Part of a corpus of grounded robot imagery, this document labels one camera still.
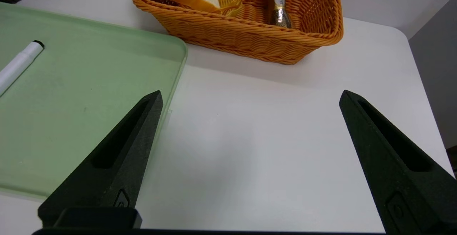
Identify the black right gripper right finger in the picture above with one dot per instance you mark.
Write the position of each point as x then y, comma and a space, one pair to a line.
403, 178

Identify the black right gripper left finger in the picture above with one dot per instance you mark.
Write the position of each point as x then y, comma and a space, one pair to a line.
117, 163

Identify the clear candy packet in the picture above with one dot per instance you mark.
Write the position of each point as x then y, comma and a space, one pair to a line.
280, 10

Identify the orange wicker basket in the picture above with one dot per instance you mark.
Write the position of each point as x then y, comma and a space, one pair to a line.
250, 40

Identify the green plastic tray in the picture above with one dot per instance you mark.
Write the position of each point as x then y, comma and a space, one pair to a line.
78, 95

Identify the white marker pen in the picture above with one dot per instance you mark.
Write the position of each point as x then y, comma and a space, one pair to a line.
19, 61

